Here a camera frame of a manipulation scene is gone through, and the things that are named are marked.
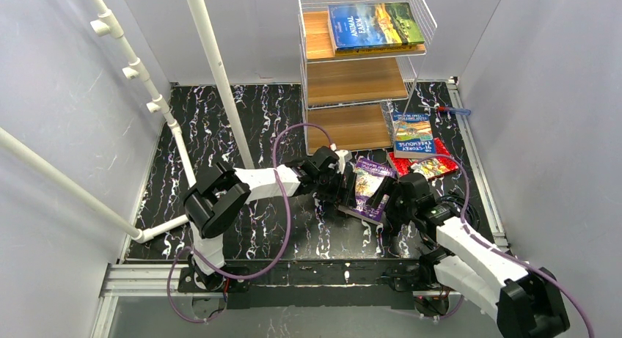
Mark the purple 52-storey treehouse book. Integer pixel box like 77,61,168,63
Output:
337,156,396,226

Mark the blue 91-storey treehouse book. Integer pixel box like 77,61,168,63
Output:
392,112,437,159

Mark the white wire wooden shelf rack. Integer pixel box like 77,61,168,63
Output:
298,0,437,153

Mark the orange 130-storey treehouse book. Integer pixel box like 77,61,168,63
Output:
334,44,426,57

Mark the blue animal farm book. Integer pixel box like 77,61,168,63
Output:
327,2,425,51

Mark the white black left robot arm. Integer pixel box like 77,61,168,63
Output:
182,145,356,276

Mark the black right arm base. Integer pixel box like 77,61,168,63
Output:
378,263,464,322

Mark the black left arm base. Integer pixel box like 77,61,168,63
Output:
177,263,249,294

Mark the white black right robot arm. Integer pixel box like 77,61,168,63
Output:
367,173,570,337

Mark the red treehouse book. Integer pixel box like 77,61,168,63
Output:
387,137,458,180

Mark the blue red screwdriver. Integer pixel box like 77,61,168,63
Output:
419,105,472,117

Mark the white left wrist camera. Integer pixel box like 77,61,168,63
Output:
329,143,352,174

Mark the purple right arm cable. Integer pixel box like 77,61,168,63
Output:
413,154,596,338

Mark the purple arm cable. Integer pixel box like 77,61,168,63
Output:
413,154,596,338
166,122,336,325

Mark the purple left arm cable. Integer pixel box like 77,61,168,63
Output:
166,122,336,325

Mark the white pvc pipe frame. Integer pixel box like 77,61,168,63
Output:
1,0,254,243

